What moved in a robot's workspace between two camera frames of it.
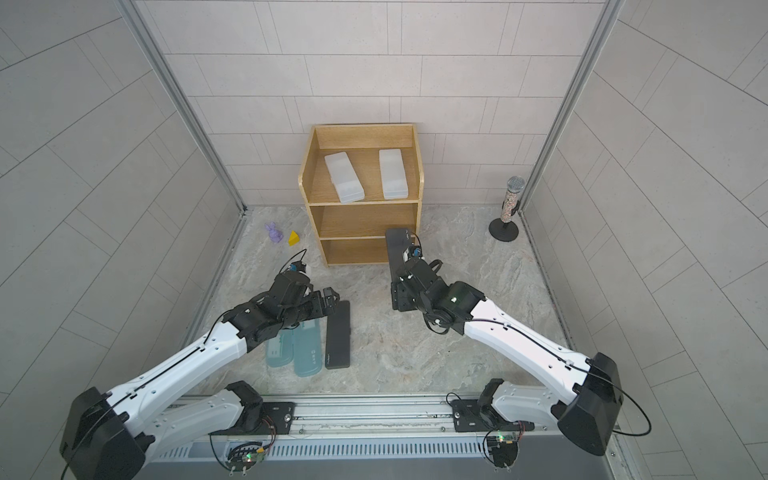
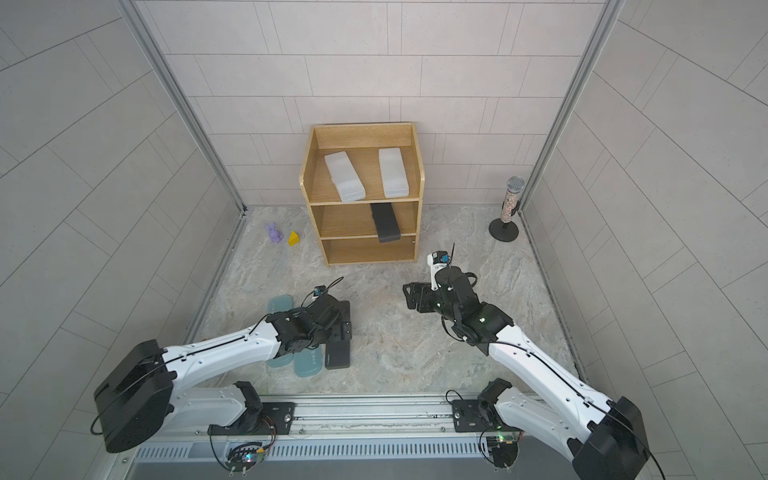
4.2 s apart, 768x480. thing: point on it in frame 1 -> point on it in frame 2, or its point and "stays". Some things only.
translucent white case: x=344 y=178 stays
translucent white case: x=393 y=174 stays
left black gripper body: x=309 y=307 -> x=323 y=335
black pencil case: x=397 y=240 -> x=385 y=221
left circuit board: x=242 y=457 stays
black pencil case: x=338 y=337 stays
